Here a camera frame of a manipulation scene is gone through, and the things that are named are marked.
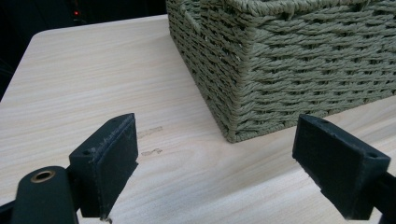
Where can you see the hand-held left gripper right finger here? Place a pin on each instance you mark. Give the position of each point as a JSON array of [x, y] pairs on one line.
[[339, 165]]

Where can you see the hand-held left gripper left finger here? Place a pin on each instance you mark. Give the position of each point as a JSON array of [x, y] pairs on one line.
[[106, 165]]

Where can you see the green woven basket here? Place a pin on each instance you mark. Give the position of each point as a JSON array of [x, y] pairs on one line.
[[280, 62]]

